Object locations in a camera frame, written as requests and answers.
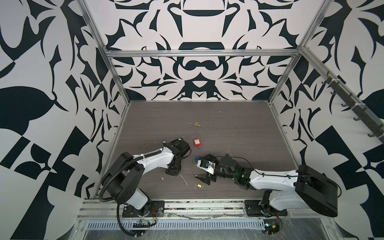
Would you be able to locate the red safety padlock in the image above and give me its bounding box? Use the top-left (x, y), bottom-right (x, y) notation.
top-left (194, 132), bottom-right (202, 149)

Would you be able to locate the blue padlock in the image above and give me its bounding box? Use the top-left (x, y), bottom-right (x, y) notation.
top-left (194, 156), bottom-right (201, 163)

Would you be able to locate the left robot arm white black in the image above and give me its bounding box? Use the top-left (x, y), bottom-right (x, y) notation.
top-left (98, 138), bottom-right (191, 212)

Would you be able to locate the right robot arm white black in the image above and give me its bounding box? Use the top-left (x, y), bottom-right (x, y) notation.
top-left (196, 154), bottom-right (341, 218)

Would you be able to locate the small brass padlock near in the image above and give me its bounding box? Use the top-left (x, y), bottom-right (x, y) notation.
top-left (194, 184), bottom-right (204, 189)

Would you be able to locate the small brass padlock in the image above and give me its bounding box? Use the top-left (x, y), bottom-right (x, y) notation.
top-left (189, 122), bottom-right (202, 128)
top-left (194, 184), bottom-right (204, 189)

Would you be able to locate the small brass padlock far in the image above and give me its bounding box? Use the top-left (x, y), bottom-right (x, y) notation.
top-left (189, 122), bottom-right (202, 128)

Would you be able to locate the left circuit board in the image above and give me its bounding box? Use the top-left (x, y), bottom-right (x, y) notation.
top-left (132, 218), bottom-right (157, 228)

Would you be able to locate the circuit board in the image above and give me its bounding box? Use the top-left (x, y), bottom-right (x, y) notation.
top-left (132, 218), bottom-right (157, 228)
top-left (262, 217), bottom-right (283, 236)

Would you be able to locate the right circuit board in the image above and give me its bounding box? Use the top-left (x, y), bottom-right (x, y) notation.
top-left (262, 217), bottom-right (283, 236)

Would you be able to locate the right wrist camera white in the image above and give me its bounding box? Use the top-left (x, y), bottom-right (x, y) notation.
top-left (198, 160), bottom-right (217, 175)

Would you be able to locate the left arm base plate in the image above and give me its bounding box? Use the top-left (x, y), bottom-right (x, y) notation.
top-left (122, 200), bottom-right (165, 218)

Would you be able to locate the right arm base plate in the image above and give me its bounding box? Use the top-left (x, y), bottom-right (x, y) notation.
top-left (244, 200), bottom-right (288, 218)

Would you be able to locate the white slotted cable duct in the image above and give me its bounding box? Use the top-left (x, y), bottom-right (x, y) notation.
top-left (87, 219), bottom-right (265, 231)

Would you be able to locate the black coat hook rail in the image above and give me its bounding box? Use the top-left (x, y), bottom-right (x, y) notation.
top-left (322, 71), bottom-right (384, 144)

